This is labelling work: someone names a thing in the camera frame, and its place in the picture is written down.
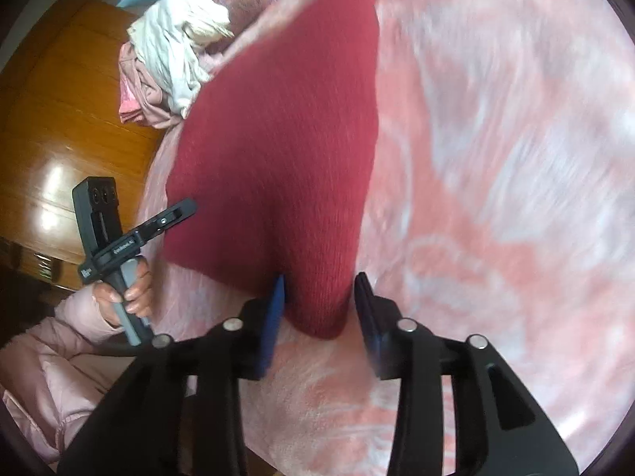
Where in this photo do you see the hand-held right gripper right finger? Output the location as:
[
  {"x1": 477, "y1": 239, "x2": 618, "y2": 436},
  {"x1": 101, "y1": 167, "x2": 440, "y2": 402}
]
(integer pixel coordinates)
[{"x1": 353, "y1": 271, "x2": 581, "y2": 476}]

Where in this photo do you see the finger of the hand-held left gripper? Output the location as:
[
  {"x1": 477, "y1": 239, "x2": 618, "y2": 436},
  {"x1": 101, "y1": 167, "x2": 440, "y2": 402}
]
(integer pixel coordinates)
[{"x1": 131, "y1": 198, "x2": 199, "y2": 240}]

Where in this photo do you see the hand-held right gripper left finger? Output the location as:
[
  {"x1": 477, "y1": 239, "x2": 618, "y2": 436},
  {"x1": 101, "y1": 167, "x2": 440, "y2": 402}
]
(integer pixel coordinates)
[{"x1": 57, "y1": 273, "x2": 289, "y2": 476}]

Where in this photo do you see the dark red knit sweater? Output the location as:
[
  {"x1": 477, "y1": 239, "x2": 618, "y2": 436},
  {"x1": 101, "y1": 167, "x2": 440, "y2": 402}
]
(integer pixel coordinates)
[{"x1": 163, "y1": 0, "x2": 382, "y2": 342}]

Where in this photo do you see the person's left forearm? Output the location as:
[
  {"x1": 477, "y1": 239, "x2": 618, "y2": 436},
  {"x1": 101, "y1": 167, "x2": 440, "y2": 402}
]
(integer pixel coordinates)
[{"x1": 52, "y1": 288, "x2": 126, "y2": 344}]

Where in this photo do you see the person's left hand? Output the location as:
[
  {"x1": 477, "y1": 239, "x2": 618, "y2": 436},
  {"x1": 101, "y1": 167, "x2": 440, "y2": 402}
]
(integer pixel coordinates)
[{"x1": 92, "y1": 255, "x2": 155, "y2": 329}]

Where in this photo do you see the pink fleece garment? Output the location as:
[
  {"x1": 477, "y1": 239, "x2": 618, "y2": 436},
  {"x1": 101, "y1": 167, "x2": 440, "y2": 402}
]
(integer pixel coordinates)
[{"x1": 118, "y1": 82, "x2": 150, "y2": 124}]

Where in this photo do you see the wooden cabinet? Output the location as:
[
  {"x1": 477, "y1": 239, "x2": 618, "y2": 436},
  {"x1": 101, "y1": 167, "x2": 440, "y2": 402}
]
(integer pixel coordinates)
[{"x1": 0, "y1": 0, "x2": 165, "y2": 304}]

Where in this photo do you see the dusty pink velvet garment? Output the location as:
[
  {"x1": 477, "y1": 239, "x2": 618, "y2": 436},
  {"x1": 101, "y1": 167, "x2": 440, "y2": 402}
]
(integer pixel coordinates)
[{"x1": 118, "y1": 42, "x2": 175, "y2": 129}]

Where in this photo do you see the white ribbed garment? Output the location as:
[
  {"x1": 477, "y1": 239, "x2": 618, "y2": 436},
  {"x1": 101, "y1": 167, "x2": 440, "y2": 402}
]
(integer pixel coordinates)
[{"x1": 127, "y1": 0, "x2": 235, "y2": 119}]

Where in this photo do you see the pink padded jacket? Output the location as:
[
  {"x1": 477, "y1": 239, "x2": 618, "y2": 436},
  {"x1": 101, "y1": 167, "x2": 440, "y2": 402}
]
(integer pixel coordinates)
[{"x1": 0, "y1": 327, "x2": 135, "y2": 468}]

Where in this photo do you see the cream cloth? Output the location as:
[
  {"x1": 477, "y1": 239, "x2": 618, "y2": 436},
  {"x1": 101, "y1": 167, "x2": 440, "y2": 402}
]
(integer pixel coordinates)
[{"x1": 183, "y1": 7, "x2": 235, "y2": 46}]

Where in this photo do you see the pink floral blanket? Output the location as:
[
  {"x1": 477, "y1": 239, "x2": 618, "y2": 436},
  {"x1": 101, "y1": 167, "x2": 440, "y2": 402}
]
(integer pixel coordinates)
[{"x1": 134, "y1": 0, "x2": 635, "y2": 476}]

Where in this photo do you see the glittery pink cloth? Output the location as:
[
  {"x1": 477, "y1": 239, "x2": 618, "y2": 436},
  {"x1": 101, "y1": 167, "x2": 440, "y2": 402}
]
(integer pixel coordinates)
[{"x1": 217, "y1": 0, "x2": 289, "y2": 56}]

